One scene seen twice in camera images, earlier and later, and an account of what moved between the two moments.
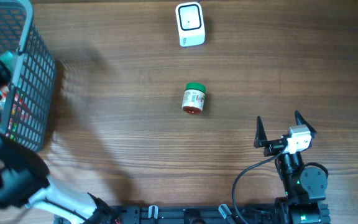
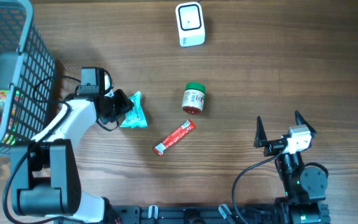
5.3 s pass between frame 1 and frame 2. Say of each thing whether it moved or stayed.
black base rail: stayed
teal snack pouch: moved
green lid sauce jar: stayed
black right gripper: stayed
